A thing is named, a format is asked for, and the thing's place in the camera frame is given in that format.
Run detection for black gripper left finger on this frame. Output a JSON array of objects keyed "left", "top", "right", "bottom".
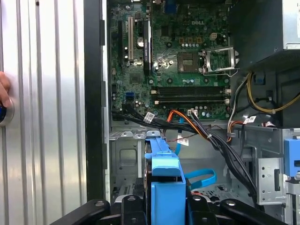
[{"left": 48, "top": 195, "right": 148, "bottom": 225}]

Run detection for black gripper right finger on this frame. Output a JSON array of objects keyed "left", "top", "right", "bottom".
[{"left": 187, "top": 195, "right": 282, "bottom": 225}]

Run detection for hard disk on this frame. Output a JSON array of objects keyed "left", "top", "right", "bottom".
[{"left": 143, "top": 135, "right": 192, "bottom": 225}]

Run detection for round tool with blue ring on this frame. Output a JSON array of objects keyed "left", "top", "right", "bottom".
[{"left": 0, "top": 97, "right": 15, "bottom": 128}]

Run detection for silver disk bay cage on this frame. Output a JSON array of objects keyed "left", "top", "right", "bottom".
[{"left": 108, "top": 128, "right": 235, "bottom": 203}]

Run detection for person's hand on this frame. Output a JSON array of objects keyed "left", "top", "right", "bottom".
[{"left": 0, "top": 71, "right": 12, "bottom": 108}]

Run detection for silver optical drive cage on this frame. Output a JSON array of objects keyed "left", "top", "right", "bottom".
[{"left": 255, "top": 128, "right": 300, "bottom": 225}]

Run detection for black PC case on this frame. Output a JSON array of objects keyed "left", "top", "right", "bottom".
[{"left": 83, "top": 0, "right": 300, "bottom": 225}]

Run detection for blue plastic drive latch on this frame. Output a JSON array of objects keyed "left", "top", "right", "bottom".
[{"left": 283, "top": 137, "right": 300, "bottom": 178}]

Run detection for RAM slot with white clips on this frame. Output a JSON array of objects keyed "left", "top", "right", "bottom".
[
  {"left": 151, "top": 90, "right": 232, "bottom": 95},
  {"left": 153, "top": 99, "right": 232, "bottom": 105}
]

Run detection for RAM slot with black clips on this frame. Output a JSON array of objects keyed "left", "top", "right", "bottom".
[
  {"left": 151, "top": 85, "right": 232, "bottom": 91},
  {"left": 153, "top": 95, "right": 232, "bottom": 100}
]

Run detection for CPU socket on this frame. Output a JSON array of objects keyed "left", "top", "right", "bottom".
[{"left": 177, "top": 52, "right": 200, "bottom": 74}]

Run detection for metal socket cover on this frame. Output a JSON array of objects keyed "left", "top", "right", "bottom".
[{"left": 201, "top": 46, "right": 236, "bottom": 71}]

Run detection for black expansion slot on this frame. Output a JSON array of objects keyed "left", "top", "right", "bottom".
[{"left": 118, "top": 20, "right": 124, "bottom": 67}]

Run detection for white expansion slot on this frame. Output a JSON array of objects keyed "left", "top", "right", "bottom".
[{"left": 127, "top": 16, "right": 134, "bottom": 67}]

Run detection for green motherboard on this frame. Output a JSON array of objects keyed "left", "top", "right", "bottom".
[{"left": 109, "top": 0, "right": 232, "bottom": 122}]

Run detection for grey power supply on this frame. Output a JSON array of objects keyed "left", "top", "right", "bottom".
[{"left": 228, "top": 0, "right": 300, "bottom": 71}]

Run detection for blue VGA port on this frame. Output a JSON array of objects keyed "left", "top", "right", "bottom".
[{"left": 165, "top": 0, "right": 176, "bottom": 13}]

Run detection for blue SATA wire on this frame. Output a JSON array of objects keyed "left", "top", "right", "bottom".
[{"left": 177, "top": 116, "right": 217, "bottom": 191}]

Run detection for black cable bundle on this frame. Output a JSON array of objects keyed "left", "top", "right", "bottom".
[{"left": 112, "top": 103, "right": 261, "bottom": 204}]

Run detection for orange wire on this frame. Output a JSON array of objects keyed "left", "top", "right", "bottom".
[{"left": 167, "top": 109, "right": 210, "bottom": 139}]

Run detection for grey wire bundle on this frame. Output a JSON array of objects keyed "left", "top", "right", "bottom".
[{"left": 226, "top": 72, "right": 249, "bottom": 144}]

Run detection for yellow wires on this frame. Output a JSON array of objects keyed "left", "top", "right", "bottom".
[{"left": 246, "top": 72, "right": 300, "bottom": 114}]

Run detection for wire locking lever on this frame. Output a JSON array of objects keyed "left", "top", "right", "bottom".
[{"left": 202, "top": 67, "right": 240, "bottom": 77}]

